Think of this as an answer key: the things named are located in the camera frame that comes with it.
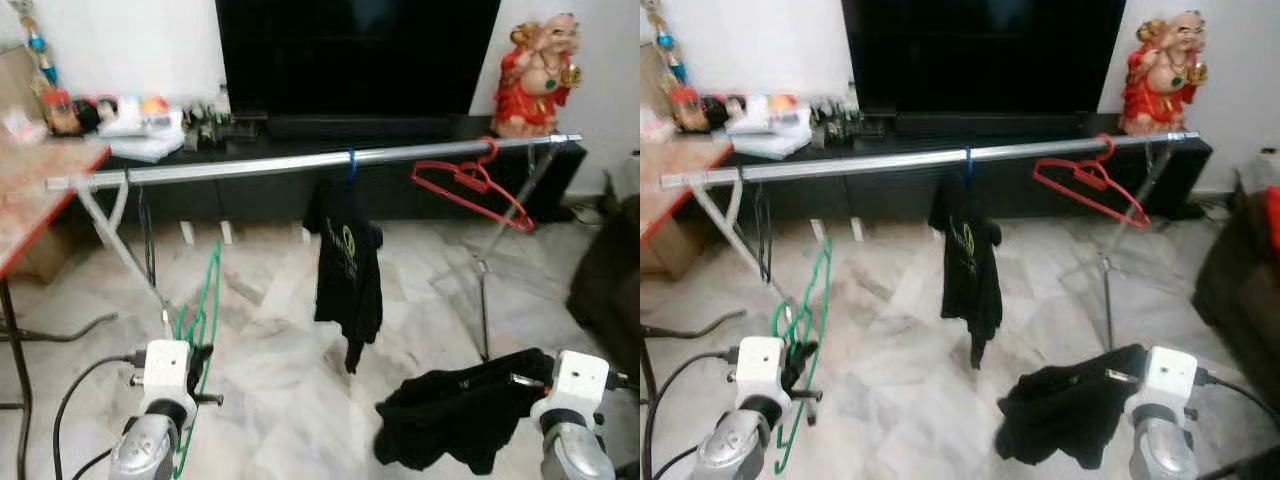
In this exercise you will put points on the black t-shirt green logo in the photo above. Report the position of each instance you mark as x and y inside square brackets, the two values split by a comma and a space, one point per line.
[1070, 405]
[460, 410]
[345, 270]
[965, 265]

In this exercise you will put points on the red plastic hanger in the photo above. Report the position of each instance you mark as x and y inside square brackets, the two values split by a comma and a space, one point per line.
[1092, 175]
[472, 178]

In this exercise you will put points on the blue plastic hanger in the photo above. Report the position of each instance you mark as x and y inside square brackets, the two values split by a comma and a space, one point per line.
[967, 163]
[350, 165]

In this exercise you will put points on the dark brown sofa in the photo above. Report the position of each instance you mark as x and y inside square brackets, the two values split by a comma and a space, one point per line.
[605, 280]
[1235, 280]

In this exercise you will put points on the black TV cabinet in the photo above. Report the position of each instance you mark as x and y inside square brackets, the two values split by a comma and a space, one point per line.
[880, 192]
[260, 195]

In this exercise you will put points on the silver metal clothes rack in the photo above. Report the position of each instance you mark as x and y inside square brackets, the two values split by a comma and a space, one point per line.
[250, 165]
[880, 161]

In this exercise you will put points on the red cushion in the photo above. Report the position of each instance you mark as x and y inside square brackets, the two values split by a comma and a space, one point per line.
[1273, 215]

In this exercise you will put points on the stack of white papers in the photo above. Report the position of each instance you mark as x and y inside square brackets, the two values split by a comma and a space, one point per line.
[140, 135]
[768, 132]

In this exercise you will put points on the orange toy ball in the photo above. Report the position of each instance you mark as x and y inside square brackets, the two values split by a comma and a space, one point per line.
[154, 105]
[781, 103]

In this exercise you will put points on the black plush toy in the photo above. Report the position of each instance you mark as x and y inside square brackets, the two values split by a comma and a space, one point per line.
[86, 114]
[713, 112]

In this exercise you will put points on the black soundbar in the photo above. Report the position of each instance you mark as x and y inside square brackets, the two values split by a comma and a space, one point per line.
[355, 127]
[985, 124]

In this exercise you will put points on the red top brown jar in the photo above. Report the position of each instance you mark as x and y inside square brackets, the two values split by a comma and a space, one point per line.
[60, 112]
[686, 110]

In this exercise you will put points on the white tissue packet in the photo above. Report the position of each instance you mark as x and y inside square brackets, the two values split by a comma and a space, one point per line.
[655, 122]
[20, 125]

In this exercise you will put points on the red laughing Buddha statue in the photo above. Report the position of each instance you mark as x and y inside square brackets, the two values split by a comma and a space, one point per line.
[1163, 82]
[535, 85]

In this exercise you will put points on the light wooden cabinet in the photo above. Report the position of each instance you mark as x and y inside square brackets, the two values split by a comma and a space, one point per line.
[15, 80]
[650, 80]

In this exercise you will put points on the blue hanging ornament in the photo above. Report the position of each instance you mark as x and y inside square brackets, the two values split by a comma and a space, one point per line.
[42, 55]
[672, 50]

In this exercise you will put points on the black television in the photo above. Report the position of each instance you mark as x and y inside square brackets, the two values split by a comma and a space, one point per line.
[355, 55]
[985, 55]

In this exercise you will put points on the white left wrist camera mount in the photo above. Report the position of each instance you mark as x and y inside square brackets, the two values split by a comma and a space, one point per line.
[167, 368]
[762, 366]

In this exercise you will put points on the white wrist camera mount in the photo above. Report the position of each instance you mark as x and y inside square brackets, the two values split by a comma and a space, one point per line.
[578, 380]
[762, 366]
[167, 368]
[1163, 378]

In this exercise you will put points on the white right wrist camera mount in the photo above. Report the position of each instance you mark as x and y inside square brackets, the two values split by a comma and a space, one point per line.
[578, 380]
[1163, 378]

